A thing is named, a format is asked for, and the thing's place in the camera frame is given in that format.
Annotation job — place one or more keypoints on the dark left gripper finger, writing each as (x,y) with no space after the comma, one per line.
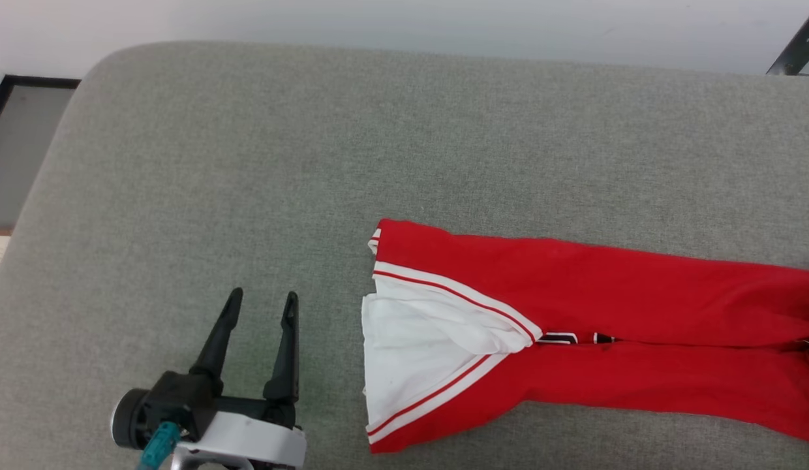
(218,339)
(287,352)

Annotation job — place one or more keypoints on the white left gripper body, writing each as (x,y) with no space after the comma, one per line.
(248,440)

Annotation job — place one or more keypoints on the red and white garment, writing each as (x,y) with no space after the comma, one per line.
(574,287)

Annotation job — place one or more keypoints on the grey fabric sofa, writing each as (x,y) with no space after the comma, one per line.
(248,196)

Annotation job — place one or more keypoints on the black framed grey panel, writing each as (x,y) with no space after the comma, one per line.
(19,150)

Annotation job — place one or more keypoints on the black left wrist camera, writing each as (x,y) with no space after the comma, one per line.
(176,398)

